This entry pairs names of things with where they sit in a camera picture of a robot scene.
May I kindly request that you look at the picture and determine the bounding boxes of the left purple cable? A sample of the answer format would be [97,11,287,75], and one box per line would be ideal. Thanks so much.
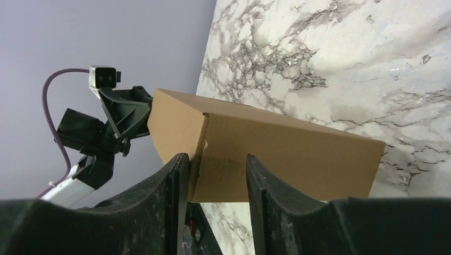
[37,68,90,200]

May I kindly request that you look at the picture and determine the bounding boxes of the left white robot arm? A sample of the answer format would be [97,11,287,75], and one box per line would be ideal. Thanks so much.
[41,86,153,208]

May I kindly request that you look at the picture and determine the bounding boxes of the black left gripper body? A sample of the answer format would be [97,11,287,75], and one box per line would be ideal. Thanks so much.
[99,86,153,157]

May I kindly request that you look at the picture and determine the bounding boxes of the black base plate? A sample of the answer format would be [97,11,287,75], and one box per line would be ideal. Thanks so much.
[182,202,223,255]

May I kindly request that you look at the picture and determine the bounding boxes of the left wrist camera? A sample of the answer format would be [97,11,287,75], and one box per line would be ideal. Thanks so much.
[89,65,122,98]

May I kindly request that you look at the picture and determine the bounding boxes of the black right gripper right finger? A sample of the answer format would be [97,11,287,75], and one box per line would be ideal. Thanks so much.
[246,155,450,254]

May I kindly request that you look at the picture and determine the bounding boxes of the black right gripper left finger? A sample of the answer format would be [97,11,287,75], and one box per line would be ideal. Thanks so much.
[1,153,190,254]

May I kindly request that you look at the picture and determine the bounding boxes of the brown cardboard box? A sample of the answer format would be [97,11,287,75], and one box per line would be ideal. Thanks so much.
[147,89,386,203]

